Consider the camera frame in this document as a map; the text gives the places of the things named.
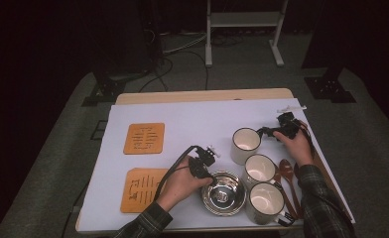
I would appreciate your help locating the white mug with dark rim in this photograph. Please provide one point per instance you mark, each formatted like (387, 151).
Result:
(240, 155)
(265, 200)
(258, 170)

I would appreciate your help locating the person's left hand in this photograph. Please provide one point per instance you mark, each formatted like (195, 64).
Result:
(179, 188)

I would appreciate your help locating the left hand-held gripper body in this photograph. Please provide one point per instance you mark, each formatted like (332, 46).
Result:
(199, 163)

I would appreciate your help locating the white metal stand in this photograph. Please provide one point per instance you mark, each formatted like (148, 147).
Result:
(245, 19)

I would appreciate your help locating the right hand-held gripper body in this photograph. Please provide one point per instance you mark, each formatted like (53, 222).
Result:
(290, 127)

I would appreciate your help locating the wooden table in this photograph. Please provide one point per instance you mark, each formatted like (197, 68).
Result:
(199, 95)

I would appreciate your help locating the bundle of wooden chopsticks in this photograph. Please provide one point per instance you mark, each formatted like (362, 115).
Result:
(322, 172)

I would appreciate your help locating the black stand base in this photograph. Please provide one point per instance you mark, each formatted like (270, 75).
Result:
(106, 91)
(328, 89)

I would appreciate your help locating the dark equipment tower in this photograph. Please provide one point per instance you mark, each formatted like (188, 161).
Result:
(133, 39)

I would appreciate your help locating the stainless steel bowl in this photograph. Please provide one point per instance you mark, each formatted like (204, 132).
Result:
(224, 198)

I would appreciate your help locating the person's right hand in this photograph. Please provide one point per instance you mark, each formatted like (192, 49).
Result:
(298, 150)

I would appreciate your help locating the orange printed coaster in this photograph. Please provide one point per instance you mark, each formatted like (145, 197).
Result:
(139, 206)
(144, 150)

